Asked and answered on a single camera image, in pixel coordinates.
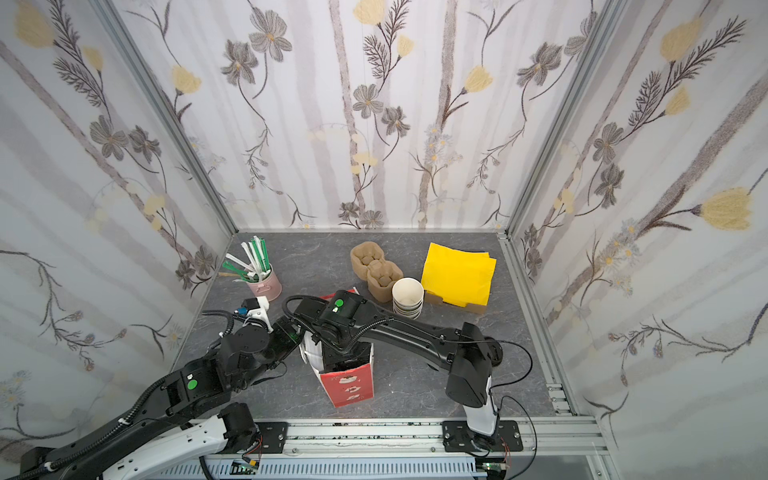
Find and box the red white paper bag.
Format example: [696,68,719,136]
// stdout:
[299,286,376,409]

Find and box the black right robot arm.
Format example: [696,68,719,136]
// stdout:
[282,290,515,455]

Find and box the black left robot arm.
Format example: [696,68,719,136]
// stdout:
[18,313,302,479]

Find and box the pink straw holder cup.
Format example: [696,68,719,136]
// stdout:
[247,270,282,302]

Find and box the stack of paper cups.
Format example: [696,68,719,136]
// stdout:
[391,278,425,319]

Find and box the brown pulp cup carrier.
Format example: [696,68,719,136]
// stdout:
[350,241,404,303]

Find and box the brown cardboard napkin holder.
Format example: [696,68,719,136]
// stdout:
[424,291,487,315]

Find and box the yellow napkin stack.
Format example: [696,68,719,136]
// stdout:
[421,243,497,305]

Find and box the stack of black lids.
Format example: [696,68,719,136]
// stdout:
[485,337,504,368]

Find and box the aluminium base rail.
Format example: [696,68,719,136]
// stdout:
[110,416,619,480]

